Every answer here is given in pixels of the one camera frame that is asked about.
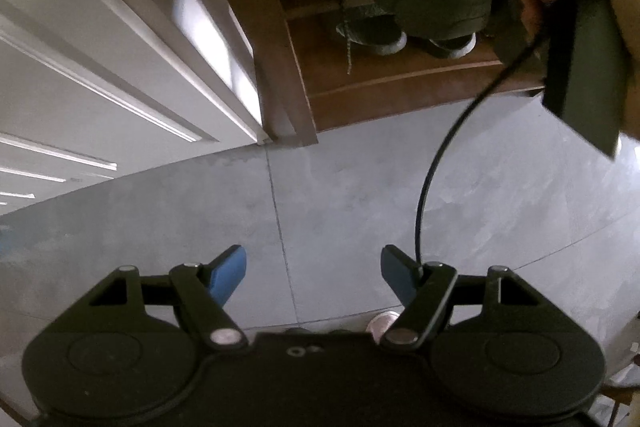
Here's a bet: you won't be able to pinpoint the wooden shoe rack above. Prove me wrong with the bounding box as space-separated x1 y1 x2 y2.
231 0 525 144

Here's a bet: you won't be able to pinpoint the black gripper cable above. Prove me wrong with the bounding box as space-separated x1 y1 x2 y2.
414 0 576 266

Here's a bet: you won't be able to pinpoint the pink plush slipper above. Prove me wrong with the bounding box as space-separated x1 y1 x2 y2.
366 310 399 343

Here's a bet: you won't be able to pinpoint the white panelled closet doors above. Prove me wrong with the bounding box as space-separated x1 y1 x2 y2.
1 0 267 213

